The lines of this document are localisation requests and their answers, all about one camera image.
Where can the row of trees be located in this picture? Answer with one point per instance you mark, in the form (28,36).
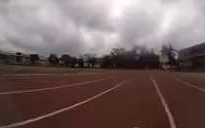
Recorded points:
(130,59)

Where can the red running track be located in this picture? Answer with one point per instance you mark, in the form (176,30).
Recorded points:
(130,103)

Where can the grass field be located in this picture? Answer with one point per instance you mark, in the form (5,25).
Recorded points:
(30,68)

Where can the row of low buildings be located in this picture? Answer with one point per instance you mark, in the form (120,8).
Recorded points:
(10,58)

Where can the grandstand building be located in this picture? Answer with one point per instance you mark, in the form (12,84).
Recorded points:
(198,56)

